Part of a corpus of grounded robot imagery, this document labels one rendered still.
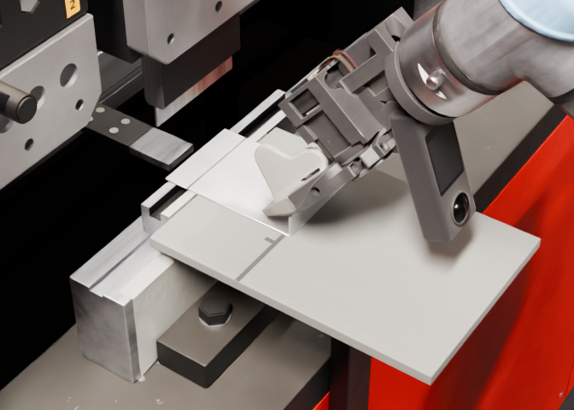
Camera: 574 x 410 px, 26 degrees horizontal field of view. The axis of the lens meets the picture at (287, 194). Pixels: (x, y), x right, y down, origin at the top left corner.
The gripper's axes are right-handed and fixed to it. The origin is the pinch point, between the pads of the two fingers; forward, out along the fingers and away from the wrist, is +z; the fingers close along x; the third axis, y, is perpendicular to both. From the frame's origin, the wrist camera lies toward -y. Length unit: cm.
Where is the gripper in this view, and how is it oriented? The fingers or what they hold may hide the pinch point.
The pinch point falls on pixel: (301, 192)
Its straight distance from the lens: 103.3
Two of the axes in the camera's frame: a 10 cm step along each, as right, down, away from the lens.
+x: -5.7, 5.3, -6.3
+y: -6.3, -7.7, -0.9
